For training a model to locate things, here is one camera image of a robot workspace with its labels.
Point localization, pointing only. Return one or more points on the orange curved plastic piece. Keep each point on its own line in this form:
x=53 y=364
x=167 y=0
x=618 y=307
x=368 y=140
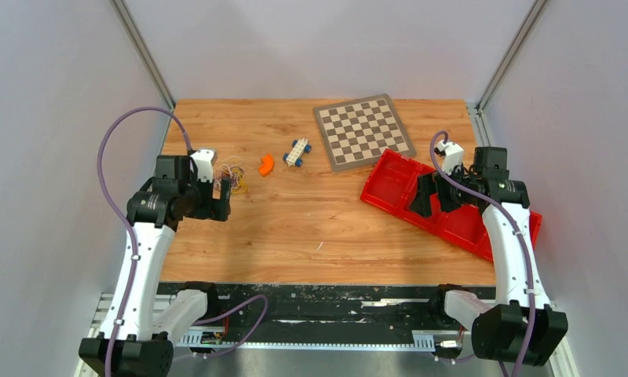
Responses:
x=266 y=166

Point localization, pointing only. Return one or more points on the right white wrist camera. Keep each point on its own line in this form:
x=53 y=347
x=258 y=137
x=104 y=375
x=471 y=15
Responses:
x=452 y=154

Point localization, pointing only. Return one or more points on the wooden chessboard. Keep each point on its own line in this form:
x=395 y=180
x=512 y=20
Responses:
x=356 y=133

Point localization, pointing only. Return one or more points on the white toy car blue wheels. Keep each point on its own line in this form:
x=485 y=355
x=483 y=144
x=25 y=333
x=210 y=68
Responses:
x=299 y=147

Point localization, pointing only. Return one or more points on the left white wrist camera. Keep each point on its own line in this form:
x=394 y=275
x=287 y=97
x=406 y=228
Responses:
x=204 y=160

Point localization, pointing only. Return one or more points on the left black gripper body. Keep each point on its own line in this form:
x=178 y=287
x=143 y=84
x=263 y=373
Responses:
x=201 y=198

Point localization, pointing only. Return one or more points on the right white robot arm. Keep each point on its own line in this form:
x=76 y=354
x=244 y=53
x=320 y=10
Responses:
x=520 y=327

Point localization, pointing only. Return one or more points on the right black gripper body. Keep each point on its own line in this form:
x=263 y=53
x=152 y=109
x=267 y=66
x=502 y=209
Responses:
x=450 y=196

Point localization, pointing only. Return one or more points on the red compartment tray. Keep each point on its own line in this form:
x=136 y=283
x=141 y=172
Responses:
x=392 y=184

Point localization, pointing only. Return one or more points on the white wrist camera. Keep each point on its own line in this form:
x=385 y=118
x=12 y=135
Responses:
x=452 y=154
x=204 y=160

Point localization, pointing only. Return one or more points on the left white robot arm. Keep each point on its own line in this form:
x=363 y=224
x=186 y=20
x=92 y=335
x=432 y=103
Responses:
x=132 y=340

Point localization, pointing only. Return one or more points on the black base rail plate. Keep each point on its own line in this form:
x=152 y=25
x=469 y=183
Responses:
x=337 y=314

